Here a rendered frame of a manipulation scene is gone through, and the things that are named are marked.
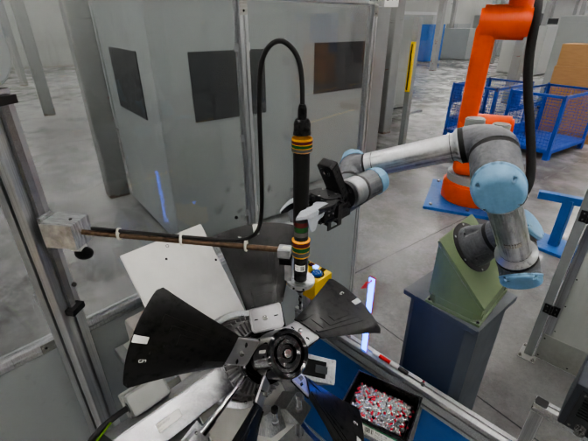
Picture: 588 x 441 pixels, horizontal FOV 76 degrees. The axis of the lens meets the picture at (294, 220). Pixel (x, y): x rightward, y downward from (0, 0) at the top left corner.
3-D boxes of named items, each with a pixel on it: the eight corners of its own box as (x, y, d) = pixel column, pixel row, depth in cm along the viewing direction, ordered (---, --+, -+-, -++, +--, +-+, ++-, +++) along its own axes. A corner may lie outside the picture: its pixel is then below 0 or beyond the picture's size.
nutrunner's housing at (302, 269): (291, 294, 94) (290, 105, 73) (294, 284, 98) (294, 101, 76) (306, 296, 94) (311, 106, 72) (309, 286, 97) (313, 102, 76)
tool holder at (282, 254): (276, 289, 92) (275, 255, 88) (281, 272, 98) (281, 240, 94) (312, 292, 91) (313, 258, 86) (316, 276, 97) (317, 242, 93)
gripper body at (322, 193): (326, 233, 89) (357, 216, 97) (329, 199, 85) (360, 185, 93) (303, 221, 94) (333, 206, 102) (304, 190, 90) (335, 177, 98)
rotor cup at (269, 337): (255, 396, 97) (281, 399, 87) (228, 346, 97) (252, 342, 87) (294, 364, 106) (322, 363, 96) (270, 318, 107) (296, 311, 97)
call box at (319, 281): (285, 287, 156) (284, 265, 151) (302, 276, 162) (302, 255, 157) (314, 305, 146) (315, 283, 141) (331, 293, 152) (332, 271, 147)
